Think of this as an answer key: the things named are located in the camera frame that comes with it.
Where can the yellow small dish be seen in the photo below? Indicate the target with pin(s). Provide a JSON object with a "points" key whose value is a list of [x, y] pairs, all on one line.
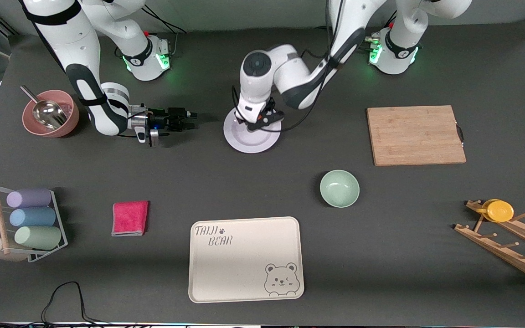
{"points": [[499, 211]]}

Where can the pastel blue cup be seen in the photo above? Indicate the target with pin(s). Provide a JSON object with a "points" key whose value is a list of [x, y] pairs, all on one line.
{"points": [[32, 217]]}

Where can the cream tray with bear print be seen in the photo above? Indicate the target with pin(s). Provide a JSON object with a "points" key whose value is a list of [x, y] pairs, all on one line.
{"points": [[244, 264]]}

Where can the pastel purple cup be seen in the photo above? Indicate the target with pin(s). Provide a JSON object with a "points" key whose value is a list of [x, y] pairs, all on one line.
{"points": [[29, 198]]}

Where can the pink folded cloth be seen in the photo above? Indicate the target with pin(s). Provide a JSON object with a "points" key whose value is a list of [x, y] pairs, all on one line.
{"points": [[129, 217]]}

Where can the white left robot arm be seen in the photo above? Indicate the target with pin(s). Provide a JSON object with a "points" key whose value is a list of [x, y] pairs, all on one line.
{"points": [[285, 64]]}

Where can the pale green bowl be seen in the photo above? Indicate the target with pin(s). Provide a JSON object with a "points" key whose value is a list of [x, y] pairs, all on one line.
{"points": [[339, 188]]}

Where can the wooden cutting board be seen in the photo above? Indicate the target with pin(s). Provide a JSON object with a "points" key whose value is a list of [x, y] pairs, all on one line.
{"points": [[415, 135]]}

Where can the metal scoop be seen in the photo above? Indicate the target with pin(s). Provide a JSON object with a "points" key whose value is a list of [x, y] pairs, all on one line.
{"points": [[48, 114]]}

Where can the white round plate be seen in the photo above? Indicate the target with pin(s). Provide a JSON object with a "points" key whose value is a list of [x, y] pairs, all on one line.
{"points": [[253, 141]]}

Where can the pink ribbed bowl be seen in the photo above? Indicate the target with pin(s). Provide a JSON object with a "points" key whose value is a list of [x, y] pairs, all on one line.
{"points": [[69, 123]]}

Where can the pastel green cup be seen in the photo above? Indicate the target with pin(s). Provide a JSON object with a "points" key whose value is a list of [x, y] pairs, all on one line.
{"points": [[38, 237]]}

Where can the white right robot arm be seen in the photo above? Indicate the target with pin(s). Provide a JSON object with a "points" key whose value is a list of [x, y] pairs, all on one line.
{"points": [[71, 50]]}

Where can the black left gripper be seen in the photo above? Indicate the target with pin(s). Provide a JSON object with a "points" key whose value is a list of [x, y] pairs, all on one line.
{"points": [[270, 105]]}

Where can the wooden peg drying rack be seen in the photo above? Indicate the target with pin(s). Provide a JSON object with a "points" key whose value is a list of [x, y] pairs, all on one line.
{"points": [[508, 248]]}

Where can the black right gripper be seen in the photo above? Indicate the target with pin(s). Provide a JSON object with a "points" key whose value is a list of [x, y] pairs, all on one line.
{"points": [[164, 117]]}

